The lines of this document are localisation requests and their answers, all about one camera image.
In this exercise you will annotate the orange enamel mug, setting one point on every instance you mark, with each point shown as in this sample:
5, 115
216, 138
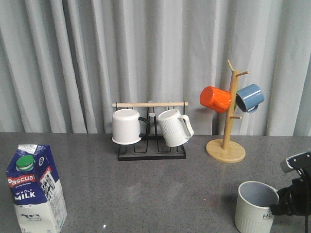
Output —
215, 99

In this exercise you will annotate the white mug black handle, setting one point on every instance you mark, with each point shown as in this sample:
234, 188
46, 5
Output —
126, 127

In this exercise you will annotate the black wire mug rack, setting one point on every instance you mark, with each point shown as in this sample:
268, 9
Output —
151, 146

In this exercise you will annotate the blue enamel mug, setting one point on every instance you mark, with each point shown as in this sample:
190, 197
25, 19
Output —
249, 98

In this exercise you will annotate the grey curtain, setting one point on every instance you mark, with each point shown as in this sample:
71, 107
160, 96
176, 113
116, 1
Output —
63, 63

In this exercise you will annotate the wooden mug tree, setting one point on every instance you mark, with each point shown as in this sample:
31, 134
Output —
226, 150

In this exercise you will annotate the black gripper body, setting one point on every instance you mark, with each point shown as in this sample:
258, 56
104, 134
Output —
295, 200

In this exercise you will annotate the white ribbed mug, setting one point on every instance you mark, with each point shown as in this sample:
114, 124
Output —
176, 128

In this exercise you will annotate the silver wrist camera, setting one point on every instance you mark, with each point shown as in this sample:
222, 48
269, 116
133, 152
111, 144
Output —
297, 162

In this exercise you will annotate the blue white milk carton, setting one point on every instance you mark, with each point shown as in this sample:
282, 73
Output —
36, 190

